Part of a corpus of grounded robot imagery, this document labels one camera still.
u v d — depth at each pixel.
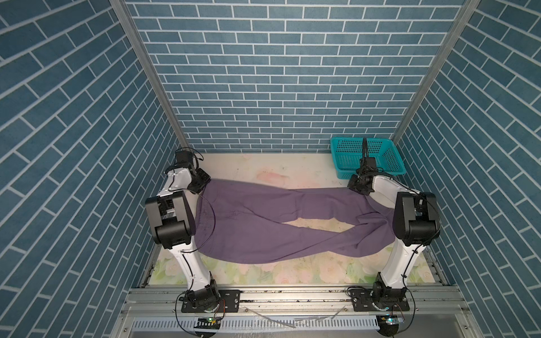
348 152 1.12
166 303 0.75
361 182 0.78
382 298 0.66
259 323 0.71
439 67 0.85
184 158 0.79
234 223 0.92
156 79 0.88
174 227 0.53
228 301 0.74
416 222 0.52
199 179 0.89
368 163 0.82
